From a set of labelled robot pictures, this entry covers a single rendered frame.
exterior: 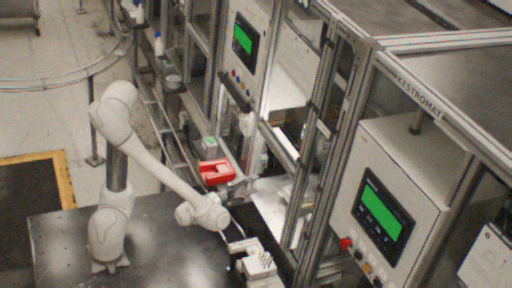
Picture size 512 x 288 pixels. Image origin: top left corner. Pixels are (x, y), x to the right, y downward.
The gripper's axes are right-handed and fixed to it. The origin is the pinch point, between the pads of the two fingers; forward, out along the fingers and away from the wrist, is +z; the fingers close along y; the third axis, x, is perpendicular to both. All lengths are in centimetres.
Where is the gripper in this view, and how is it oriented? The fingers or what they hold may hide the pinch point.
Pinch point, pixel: (252, 184)
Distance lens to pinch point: 248.3
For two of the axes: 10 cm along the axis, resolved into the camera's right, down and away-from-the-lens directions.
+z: 7.9, -3.1, 5.3
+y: 0.8, -8.0, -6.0
